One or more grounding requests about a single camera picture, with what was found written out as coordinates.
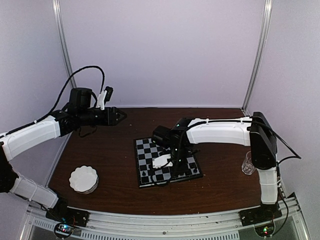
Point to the right round control board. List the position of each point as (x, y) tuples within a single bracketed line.
[(265, 230)]

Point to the clear drinking glass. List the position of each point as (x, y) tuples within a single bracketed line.
[(247, 166)]

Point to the black and grey chessboard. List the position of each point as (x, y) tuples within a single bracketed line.
[(145, 151)]

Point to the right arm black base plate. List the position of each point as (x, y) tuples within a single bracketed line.
[(258, 215)]

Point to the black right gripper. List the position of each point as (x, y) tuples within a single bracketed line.
[(182, 168)]

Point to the left aluminium corner post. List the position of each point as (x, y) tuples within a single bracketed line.
[(56, 5)]

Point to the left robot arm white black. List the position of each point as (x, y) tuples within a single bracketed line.
[(84, 108)]

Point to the white scalloped bowl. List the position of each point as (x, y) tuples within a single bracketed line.
[(84, 180)]

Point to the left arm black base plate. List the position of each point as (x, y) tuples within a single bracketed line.
[(70, 216)]

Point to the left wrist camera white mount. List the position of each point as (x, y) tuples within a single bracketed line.
[(104, 97)]

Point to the aluminium corner post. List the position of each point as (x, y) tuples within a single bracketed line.
[(56, 5), (264, 31)]

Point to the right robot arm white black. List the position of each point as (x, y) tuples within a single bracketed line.
[(251, 131)]

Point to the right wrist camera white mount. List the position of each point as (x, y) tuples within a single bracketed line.
[(162, 161)]

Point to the left round control board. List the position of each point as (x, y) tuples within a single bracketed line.
[(62, 230)]

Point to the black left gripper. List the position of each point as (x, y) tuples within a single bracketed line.
[(110, 118)]

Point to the aluminium front rail frame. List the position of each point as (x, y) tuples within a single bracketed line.
[(224, 225)]

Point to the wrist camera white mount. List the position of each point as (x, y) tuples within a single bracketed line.
[(162, 161), (104, 97)]

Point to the round control board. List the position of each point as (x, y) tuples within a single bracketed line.
[(62, 230), (265, 230)]

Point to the right aluminium corner post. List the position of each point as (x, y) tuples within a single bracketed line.
[(264, 31)]

